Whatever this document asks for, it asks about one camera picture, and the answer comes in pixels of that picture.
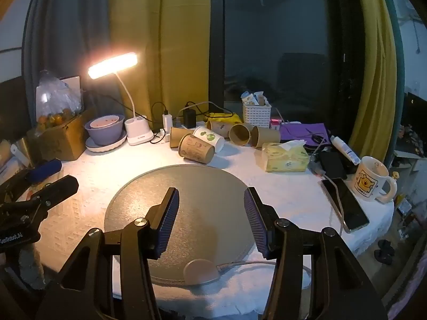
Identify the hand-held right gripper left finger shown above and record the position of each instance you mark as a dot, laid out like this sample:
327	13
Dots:
169	220

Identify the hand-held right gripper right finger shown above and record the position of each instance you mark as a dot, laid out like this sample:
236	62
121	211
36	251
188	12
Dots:
253	221

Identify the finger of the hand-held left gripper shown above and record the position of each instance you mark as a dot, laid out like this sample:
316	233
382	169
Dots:
45	168
60	186

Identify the printed brown paper cup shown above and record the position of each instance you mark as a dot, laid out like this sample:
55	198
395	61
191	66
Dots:
196	149

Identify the white paper cup green print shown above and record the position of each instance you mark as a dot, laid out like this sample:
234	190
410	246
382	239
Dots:
210	136

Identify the cardboard box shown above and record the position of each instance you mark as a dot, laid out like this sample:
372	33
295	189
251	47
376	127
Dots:
66	143

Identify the round grey mat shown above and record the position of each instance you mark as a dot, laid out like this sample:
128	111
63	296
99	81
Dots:
206	200

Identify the white purple plate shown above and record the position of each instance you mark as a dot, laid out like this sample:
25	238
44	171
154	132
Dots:
100	150

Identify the purple bowl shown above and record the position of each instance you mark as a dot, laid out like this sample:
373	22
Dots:
103	135

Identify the yellow tissue pack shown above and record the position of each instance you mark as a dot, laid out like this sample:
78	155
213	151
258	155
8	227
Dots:
287	160

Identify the clear plastic bag of fruit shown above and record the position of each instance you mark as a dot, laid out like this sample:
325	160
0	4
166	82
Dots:
56	96

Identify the white power strip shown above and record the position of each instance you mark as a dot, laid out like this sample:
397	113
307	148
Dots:
163	135

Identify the white desk lamp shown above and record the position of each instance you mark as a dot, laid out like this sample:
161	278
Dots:
138	133

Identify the smartphone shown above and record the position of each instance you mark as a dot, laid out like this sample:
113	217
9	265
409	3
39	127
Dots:
348	206

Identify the black power bank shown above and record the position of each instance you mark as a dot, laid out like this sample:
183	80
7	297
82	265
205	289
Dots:
332	165

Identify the small pink box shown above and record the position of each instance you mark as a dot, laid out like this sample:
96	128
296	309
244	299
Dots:
274	125

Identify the purple pouch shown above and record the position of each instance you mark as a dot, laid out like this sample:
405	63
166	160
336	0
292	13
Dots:
297	131

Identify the white charger plug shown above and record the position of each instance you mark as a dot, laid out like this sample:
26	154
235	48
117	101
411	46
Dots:
167	120

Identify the black power adapter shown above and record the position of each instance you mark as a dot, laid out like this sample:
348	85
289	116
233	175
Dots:
189	118

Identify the white plastic basket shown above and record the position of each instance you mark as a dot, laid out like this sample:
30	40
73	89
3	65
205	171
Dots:
257	115

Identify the yellow plastic bag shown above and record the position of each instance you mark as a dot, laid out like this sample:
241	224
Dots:
222	117

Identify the white tube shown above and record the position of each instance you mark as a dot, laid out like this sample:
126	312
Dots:
345	150

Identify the cream mug bear print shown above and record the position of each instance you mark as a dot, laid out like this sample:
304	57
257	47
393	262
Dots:
368	180

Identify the small packets in basket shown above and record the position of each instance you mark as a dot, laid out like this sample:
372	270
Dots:
255	98

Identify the dark object on floor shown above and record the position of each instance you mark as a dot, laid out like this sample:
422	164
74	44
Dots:
384	252

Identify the grey curtain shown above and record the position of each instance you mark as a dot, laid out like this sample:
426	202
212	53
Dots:
66	33

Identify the yellow curtain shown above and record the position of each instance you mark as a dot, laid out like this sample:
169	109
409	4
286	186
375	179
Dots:
160	40
373	73

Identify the black window frame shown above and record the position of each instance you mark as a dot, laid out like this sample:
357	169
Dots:
216	40

